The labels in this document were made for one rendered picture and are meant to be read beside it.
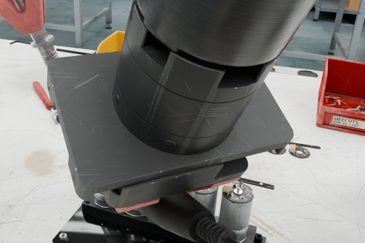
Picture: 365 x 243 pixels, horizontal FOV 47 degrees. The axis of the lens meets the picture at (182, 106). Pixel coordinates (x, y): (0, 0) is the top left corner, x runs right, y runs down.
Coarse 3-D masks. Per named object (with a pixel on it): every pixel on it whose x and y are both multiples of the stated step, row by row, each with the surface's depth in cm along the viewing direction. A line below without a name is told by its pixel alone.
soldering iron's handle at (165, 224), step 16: (144, 208) 22; (160, 208) 20; (176, 208) 20; (192, 208) 19; (160, 224) 21; (176, 224) 19; (192, 224) 18; (208, 224) 18; (192, 240) 19; (208, 240) 17; (224, 240) 17
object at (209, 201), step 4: (192, 192) 33; (216, 192) 33; (192, 196) 33; (196, 196) 33; (200, 196) 33; (204, 196) 33; (208, 196) 33; (212, 196) 33; (216, 196) 33; (200, 200) 33; (204, 200) 33; (208, 200) 33; (212, 200) 33; (216, 200) 34; (204, 204) 33; (208, 204) 33; (212, 204) 33; (208, 208) 33; (212, 208) 34; (212, 212) 34
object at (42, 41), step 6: (18, 0) 27; (18, 6) 28; (24, 6) 28; (42, 30) 29; (36, 36) 29; (42, 36) 29; (48, 36) 29; (36, 42) 29; (42, 42) 29; (48, 42) 29; (42, 48) 29; (48, 48) 29; (42, 54) 29; (48, 54) 29; (54, 54) 30; (48, 60) 29
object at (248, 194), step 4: (232, 184) 34; (236, 184) 33; (244, 184) 34; (232, 188) 33; (236, 188) 33; (240, 188) 33; (244, 188) 33; (248, 188) 33; (224, 192) 33; (232, 192) 33; (244, 192) 33; (248, 192) 33; (252, 192) 33; (224, 196) 32; (228, 196) 32; (232, 196) 32; (236, 196) 32; (240, 196) 32; (244, 196) 32; (248, 196) 32; (252, 196) 32; (228, 200) 32; (232, 200) 32; (236, 200) 32; (240, 200) 32; (244, 200) 32; (248, 200) 32
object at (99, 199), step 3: (102, 192) 36; (96, 195) 36; (99, 195) 36; (102, 195) 36; (96, 198) 36; (99, 198) 36; (102, 198) 36; (96, 201) 37; (99, 201) 36; (102, 201) 36; (105, 201) 36; (99, 204) 36; (102, 204) 36; (105, 204) 36; (108, 204) 36; (102, 207) 36; (105, 207) 36; (108, 207) 36; (111, 207) 37
